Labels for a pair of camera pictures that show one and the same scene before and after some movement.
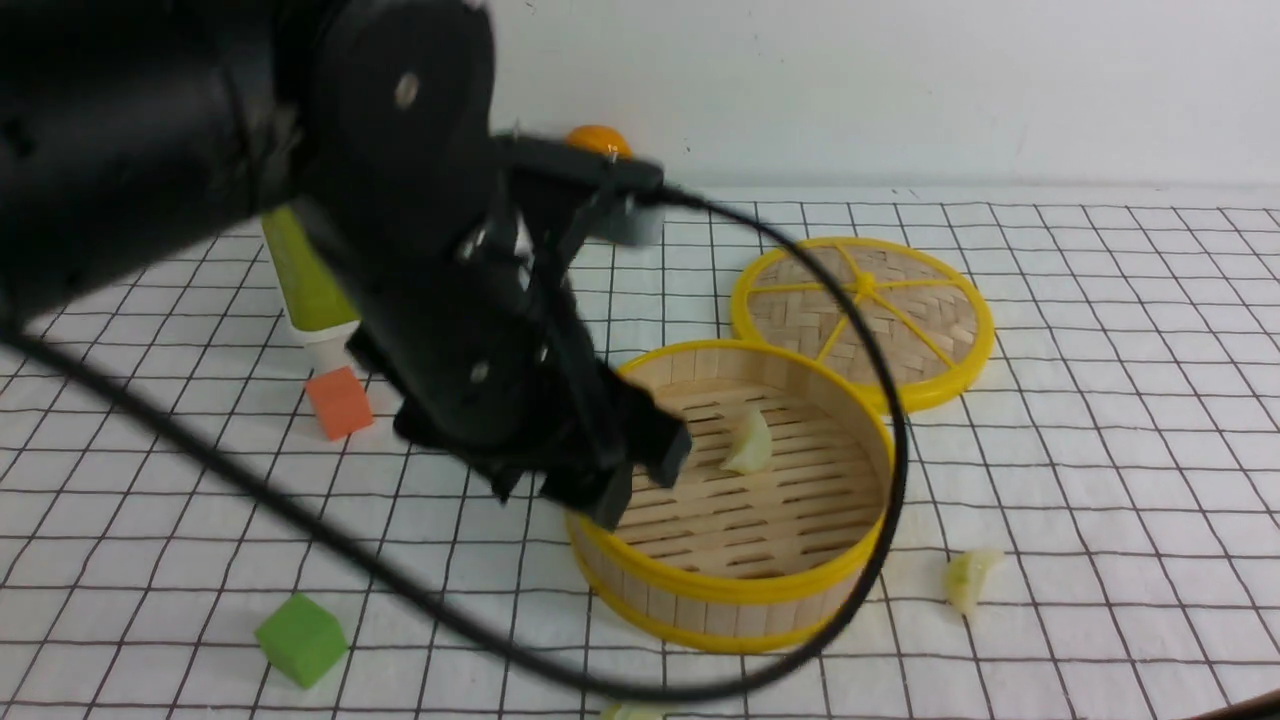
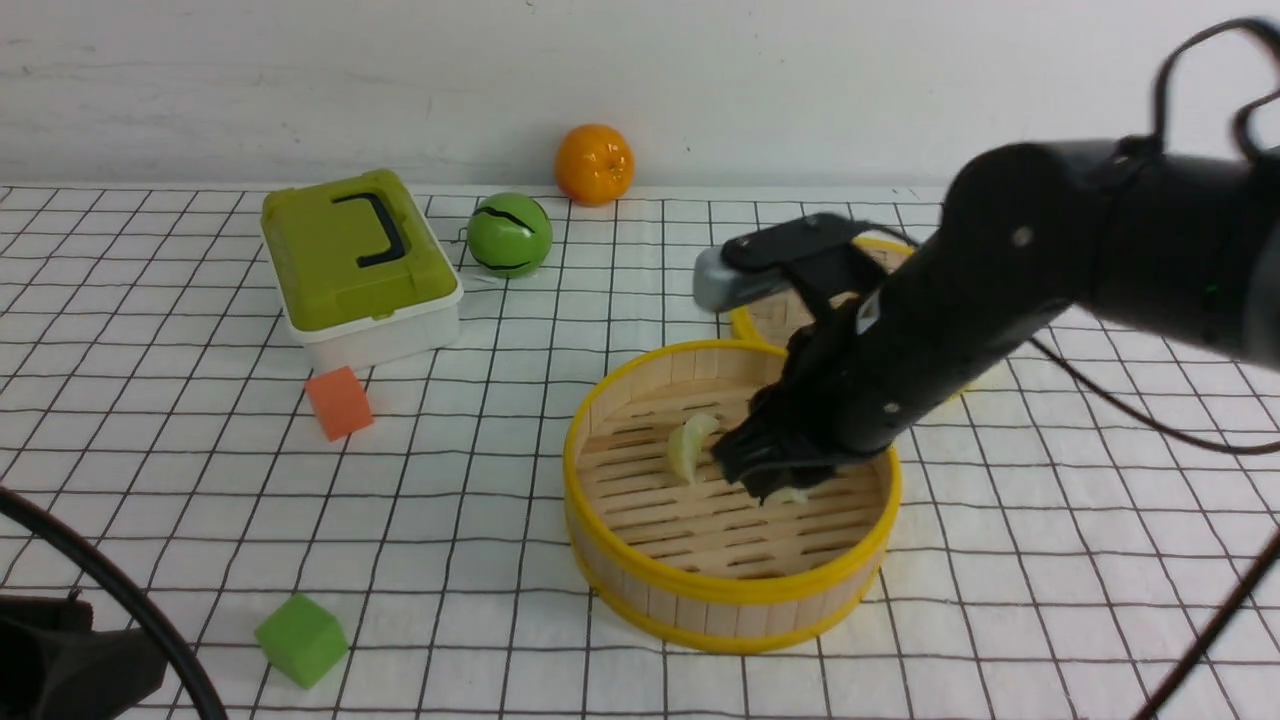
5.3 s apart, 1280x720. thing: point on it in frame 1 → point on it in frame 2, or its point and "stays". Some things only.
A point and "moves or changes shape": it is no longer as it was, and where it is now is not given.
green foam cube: x=301 y=639 stays
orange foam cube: x=339 y=402 stays
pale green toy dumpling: x=964 y=577 → x=684 y=445
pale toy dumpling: x=751 y=446 moves or changes shape
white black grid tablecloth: x=194 y=527 stays
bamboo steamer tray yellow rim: x=775 y=522 stays
